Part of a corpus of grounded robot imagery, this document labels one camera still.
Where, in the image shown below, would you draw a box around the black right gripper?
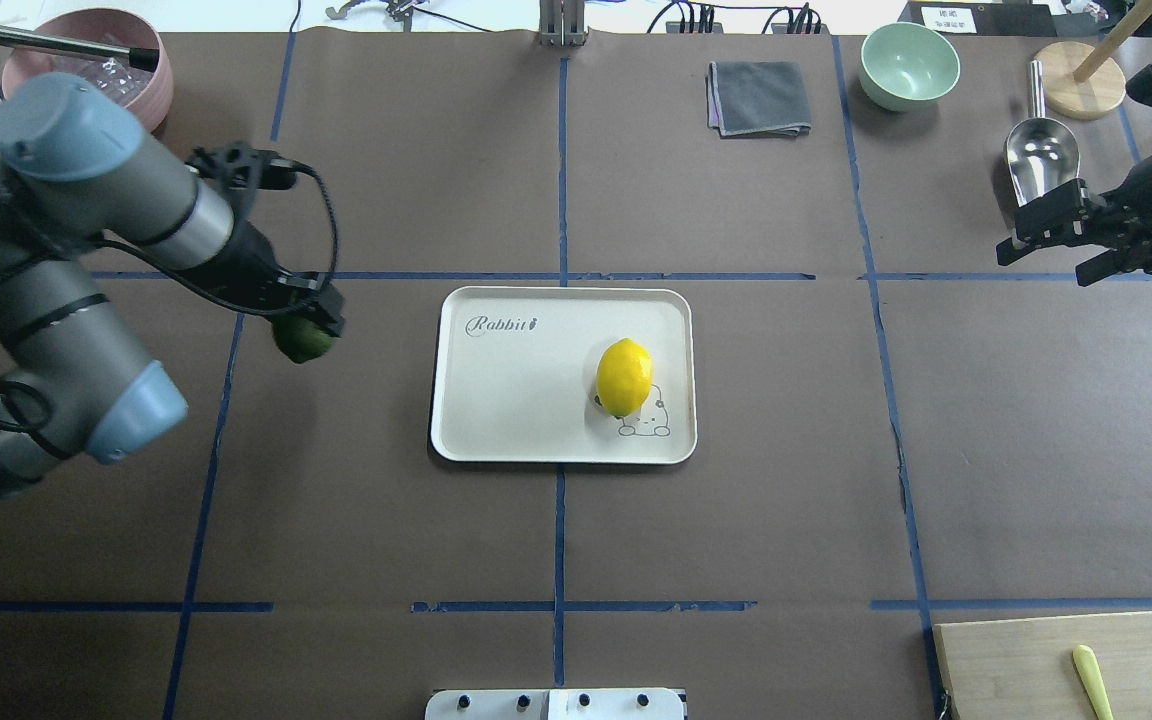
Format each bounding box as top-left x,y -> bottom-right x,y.
996,156 -> 1152,287

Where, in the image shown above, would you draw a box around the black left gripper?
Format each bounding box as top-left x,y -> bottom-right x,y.
206,222 -> 346,338

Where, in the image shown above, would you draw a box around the green lime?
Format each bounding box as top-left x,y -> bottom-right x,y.
270,314 -> 338,364

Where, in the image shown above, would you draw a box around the yellow lemon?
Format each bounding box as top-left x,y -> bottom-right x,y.
594,338 -> 655,418

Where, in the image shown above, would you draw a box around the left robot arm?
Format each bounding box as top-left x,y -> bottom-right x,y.
0,71 -> 346,500

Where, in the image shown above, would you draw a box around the cream rabbit print tray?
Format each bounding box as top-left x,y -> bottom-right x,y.
430,286 -> 698,465

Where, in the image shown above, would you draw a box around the steel scoop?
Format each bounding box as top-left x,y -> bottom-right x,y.
1005,59 -> 1082,206

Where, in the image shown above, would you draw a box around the round wooden stand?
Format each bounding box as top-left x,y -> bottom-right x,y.
1033,1 -> 1152,120

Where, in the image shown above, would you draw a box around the pink bowl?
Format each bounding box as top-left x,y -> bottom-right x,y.
0,8 -> 174,132

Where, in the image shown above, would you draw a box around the mint green bowl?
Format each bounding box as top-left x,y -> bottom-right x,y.
859,22 -> 961,111

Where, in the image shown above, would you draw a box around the clear bubble wrap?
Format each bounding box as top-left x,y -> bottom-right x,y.
50,33 -> 160,108

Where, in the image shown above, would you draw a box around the black and silver tongs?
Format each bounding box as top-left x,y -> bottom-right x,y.
0,26 -> 161,73

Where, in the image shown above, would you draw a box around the grey folded cloth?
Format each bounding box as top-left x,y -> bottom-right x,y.
707,61 -> 813,138

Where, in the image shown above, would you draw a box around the yellow plastic knife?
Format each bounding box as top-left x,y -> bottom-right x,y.
1071,644 -> 1115,720

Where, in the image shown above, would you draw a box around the bamboo cutting board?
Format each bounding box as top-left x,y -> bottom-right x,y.
933,611 -> 1152,719

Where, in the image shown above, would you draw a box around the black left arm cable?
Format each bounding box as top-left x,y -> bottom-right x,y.
0,160 -> 341,461

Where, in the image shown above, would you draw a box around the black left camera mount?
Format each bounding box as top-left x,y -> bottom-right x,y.
185,141 -> 298,191

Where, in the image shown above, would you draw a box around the grey camera post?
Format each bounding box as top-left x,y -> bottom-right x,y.
538,0 -> 589,47

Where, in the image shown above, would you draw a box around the black cable bundle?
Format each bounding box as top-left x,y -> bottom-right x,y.
646,0 -> 824,36

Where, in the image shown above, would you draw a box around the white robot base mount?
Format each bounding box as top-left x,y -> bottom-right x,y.
424,687 -> 689,719

